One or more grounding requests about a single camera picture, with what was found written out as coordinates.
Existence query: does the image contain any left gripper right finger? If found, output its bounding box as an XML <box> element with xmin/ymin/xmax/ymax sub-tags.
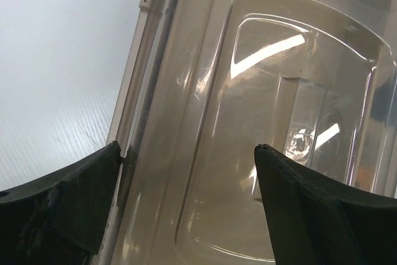
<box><xmin>254</xmin><ymin>144</ymin><xmax>396</xmax><ymax>264</ymax></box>

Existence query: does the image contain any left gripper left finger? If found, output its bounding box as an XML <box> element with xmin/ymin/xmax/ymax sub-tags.
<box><xmin>1</xmin><ymin>141</ymin><xmax>122</xmax><ymax>264</ymax></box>

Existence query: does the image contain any beige tool box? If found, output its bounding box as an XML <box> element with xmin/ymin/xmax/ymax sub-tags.
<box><xmin>94</xmin><ymin>0</ymin><xmax>396</xmax><ymax>264</ymax></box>

